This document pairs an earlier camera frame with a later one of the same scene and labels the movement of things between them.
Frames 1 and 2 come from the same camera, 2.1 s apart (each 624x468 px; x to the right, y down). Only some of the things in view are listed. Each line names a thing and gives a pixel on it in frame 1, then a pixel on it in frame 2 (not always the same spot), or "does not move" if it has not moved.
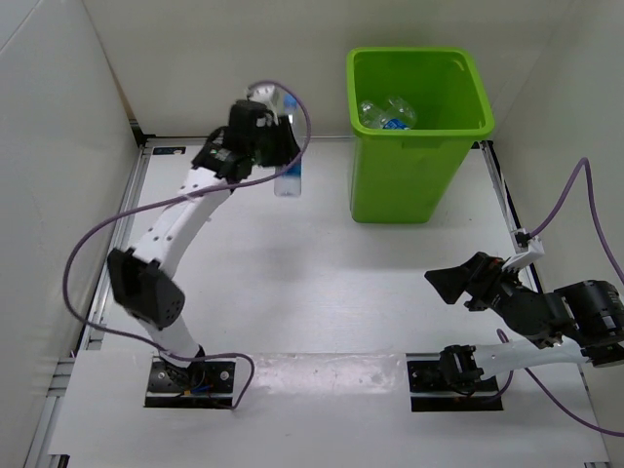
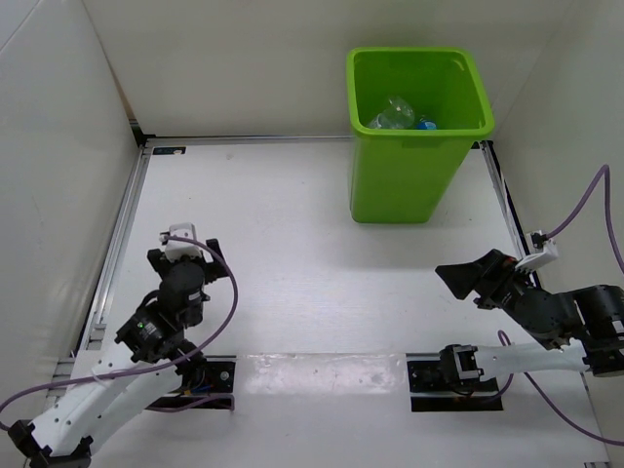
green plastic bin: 405,175 does not move
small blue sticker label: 169,150 does not move
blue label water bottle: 289,178 → 426,125
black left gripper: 283,132 → 161,261
